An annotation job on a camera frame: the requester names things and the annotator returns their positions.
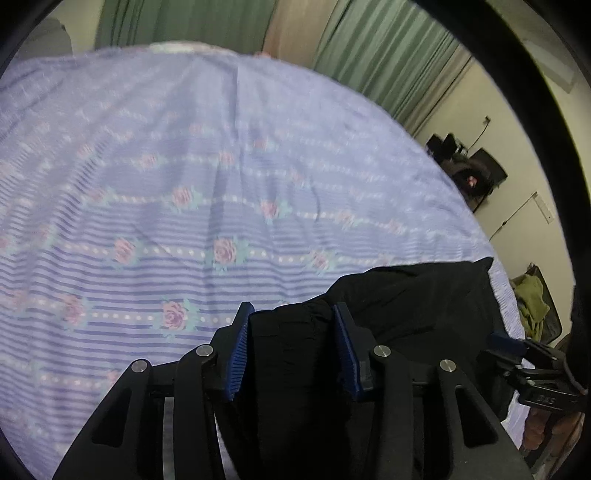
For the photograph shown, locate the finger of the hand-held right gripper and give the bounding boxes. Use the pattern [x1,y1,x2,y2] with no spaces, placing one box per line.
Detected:
[487,332,527,361]

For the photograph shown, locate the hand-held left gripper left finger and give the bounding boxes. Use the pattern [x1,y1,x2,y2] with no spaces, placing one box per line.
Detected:
[52,302,256,480]

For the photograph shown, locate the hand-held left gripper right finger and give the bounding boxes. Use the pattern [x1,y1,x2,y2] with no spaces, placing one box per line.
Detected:
[332,302,534,480]

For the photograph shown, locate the black pants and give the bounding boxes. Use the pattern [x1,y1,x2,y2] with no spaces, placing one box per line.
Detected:
[222,257,514,480]

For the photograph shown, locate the person's right hand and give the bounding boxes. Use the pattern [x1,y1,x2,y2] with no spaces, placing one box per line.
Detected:
[521,407,583,456]

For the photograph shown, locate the olive green clothing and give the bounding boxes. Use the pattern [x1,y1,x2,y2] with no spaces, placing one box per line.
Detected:
[510,274,553,341]

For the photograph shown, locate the white power strip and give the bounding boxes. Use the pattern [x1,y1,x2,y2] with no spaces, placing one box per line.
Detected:
[537,195,556,225]

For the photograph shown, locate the black chair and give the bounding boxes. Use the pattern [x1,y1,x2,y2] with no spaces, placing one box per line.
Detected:
[443,147,509,214]

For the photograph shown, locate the bed with lilac floral sheet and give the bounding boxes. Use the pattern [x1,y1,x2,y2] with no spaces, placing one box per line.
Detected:
[0,41,528,480]

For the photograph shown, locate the black bag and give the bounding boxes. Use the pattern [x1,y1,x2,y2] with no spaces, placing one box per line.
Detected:
[425,133,468,161]

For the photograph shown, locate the green curtain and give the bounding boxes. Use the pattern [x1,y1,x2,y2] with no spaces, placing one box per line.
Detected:
[310,0,472,139]
[95,0,279,50]

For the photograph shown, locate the beige sheer curtain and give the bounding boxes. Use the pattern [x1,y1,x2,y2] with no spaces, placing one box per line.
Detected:
[262,0,343,68]

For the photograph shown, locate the thin wall cable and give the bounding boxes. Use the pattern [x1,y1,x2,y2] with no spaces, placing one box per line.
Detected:
[489,191,539,241]

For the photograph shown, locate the thick black cable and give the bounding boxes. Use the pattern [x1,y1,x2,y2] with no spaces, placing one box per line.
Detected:
[411,0,591,324]

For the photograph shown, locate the black wall cable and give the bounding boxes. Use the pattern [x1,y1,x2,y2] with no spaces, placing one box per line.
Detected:
[465,115,493,154]

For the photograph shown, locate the white wall panel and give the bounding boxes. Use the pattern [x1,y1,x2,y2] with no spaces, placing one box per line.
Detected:
[539,50,576,94]

